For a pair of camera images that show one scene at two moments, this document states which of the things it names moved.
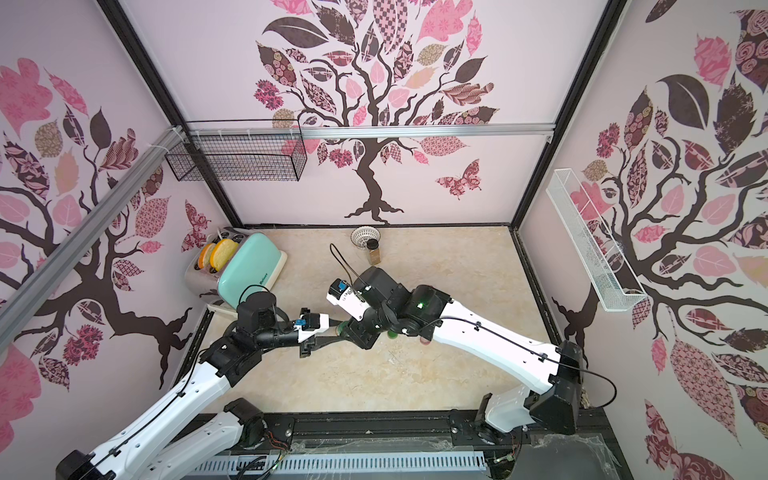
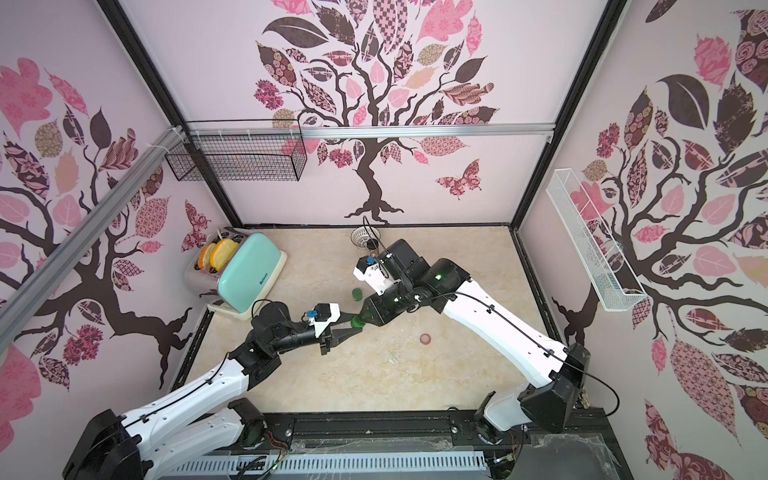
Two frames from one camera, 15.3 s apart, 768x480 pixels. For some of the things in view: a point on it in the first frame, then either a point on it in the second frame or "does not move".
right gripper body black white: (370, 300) -> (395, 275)
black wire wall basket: (241, 150) does not move
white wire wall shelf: (610, 273) does not move
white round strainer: (360, 235) does not move
